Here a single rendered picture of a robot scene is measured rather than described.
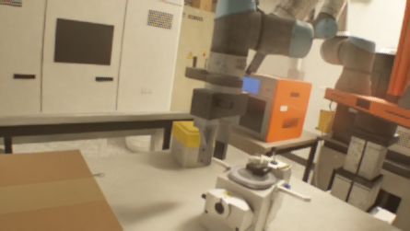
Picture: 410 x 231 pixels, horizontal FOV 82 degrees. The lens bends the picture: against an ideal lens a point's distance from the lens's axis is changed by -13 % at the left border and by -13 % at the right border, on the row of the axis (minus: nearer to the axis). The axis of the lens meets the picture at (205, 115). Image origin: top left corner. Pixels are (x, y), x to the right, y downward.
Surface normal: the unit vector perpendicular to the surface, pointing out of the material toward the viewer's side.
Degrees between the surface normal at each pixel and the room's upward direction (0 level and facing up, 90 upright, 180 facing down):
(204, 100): 90
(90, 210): 0
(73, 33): 90
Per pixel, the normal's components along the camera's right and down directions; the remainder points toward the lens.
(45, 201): 0.15, -0.96
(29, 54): 0.61, 0.26
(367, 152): -0.77, 0.03
